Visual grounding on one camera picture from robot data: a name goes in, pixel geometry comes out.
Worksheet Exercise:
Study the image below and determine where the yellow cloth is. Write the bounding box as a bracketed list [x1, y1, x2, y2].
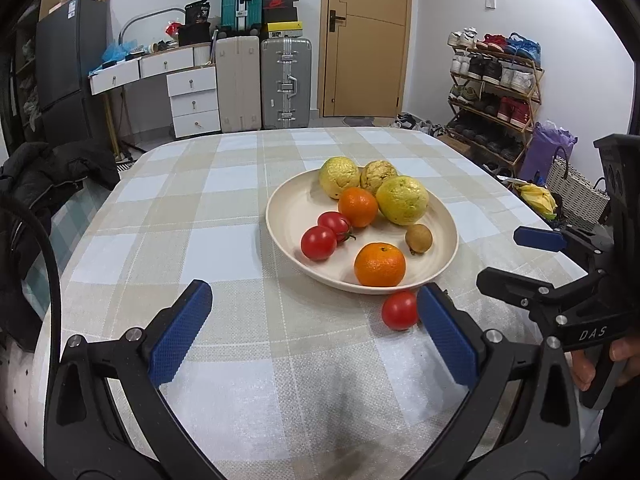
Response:
[515, 183, 558, 221]

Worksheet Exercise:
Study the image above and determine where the pile of sneakers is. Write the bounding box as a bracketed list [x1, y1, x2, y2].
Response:
[395, 112, 448, 138]

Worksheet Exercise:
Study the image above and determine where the small brown longan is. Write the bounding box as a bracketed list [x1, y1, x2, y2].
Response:
[405, 223, 433, 256]

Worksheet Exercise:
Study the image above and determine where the large orange mandarin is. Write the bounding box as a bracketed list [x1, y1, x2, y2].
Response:
[354, 242, 407, 287]

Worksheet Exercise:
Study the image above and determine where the dark grey refrigerator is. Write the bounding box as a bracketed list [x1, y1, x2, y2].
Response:
[35, 0, 121, 148]

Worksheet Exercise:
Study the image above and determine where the red tomato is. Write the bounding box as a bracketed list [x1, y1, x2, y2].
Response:
[317, 211, 353, 243]
[381, 290, 420, 331]
[300, 225, 338, 262]

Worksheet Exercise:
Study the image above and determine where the wooden door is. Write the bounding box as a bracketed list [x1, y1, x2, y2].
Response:
[322, 0, 413, 118]

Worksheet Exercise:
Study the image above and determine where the person's right hand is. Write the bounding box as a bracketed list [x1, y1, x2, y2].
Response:
[570, 337, 640, 393]

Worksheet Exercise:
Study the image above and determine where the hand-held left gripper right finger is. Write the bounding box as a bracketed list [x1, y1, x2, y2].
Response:
[416, 282, 583, 480]

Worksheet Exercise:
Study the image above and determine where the large yellow wrinkled citrus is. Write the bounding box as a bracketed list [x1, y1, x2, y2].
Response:
[319, 156, 362, 200]

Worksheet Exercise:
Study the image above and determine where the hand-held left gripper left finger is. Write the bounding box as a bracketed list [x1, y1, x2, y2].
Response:
[44, 280, 228, 480]

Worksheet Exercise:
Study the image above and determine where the beige checked tablecloth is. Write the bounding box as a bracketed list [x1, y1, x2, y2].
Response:
[30, 126, 601, 480]

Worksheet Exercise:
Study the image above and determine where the black cable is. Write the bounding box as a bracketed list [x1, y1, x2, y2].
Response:
[0, 195, 63, 361]

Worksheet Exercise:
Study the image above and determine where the grey door mat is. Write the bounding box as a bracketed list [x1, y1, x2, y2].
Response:
[344, 116, 401, 128]

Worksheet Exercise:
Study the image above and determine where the blue plastic bag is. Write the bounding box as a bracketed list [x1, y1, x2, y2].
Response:
[102, 38, 138, 63]

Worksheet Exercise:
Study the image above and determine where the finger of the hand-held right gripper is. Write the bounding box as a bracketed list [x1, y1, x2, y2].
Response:
[476, 266, 621, 322]
[513, 226, 608, 267]

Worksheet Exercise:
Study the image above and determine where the cream round plate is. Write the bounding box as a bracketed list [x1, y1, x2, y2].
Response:
[265, 166, 460, 295]

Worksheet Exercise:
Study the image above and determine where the yellow-green speckled citrus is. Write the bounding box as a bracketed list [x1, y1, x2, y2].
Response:
[375, 176, 431, 226]

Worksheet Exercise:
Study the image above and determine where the small orange mandarin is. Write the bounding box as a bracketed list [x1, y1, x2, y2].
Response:
[338, 186, 379, 228]

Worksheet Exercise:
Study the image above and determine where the black padded jacket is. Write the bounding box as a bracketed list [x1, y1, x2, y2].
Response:
[0, 140, 121, 351]

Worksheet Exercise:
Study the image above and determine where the yellow shoe box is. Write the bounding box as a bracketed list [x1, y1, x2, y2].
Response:
[262, 21, 305, 39]

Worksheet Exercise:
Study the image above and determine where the purple bag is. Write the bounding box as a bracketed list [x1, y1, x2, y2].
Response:
[520, 121, 578, 186]

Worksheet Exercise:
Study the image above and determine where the black snack bag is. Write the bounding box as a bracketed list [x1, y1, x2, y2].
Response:
[184, 0, 213, 26]

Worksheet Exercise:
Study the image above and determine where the wooden shoe rack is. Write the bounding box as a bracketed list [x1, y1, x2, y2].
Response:
[446, 30, 543, 171]

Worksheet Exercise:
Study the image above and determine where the tall dark display cabinet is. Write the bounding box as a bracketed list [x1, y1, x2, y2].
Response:
[0, 5, 46, 161]

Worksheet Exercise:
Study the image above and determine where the white desk with drawers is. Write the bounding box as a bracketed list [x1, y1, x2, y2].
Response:
[89, 42, 222, 140]

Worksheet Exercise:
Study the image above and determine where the grey woven basket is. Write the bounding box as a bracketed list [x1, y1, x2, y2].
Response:
[544, 155, 612, 233]

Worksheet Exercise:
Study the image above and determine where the beige suitcase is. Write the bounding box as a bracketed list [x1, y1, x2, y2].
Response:
[215, 35, 262, 134]

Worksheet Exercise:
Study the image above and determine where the silver suitcase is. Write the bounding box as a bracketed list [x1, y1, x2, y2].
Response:
[260, 36, 313, 130]

